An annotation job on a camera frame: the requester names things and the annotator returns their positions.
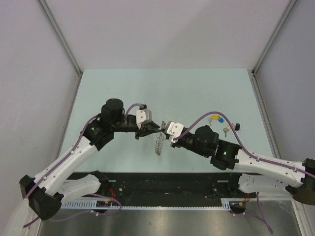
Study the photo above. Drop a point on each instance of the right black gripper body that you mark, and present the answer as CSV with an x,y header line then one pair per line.
x,y
187,142

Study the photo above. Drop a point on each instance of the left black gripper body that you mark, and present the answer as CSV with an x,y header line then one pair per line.
x,y
140,131

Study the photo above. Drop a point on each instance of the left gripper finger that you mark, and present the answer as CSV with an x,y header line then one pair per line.
x,y
152,124
146,131

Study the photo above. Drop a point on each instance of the metal disc with keyrings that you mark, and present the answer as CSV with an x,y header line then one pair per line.
x,y
160,137

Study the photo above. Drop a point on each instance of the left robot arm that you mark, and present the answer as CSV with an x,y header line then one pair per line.
x,y
44,191

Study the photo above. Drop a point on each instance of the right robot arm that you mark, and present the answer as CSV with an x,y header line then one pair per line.
x,y
259,173

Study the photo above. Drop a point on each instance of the yellow key tag key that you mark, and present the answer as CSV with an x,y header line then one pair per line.
x,y
214,117

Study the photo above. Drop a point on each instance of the cream key tag key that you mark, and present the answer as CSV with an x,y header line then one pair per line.
x,y
227,129

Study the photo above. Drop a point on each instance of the small black cylinder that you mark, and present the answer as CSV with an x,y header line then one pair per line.
x,y
237,126

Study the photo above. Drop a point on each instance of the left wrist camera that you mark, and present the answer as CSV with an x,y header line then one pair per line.
x,y
143,115

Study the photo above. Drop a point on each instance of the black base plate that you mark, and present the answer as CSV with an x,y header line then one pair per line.
x,y
182,190

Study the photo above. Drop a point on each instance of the left aluminium frame post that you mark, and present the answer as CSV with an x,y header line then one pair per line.
x,y
50,18

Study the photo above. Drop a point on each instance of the aluminium frame post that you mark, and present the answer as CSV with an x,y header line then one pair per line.
x,y
290,7
50,18

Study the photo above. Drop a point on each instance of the right aluminium frame post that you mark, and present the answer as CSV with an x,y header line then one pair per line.
x,y
290,7

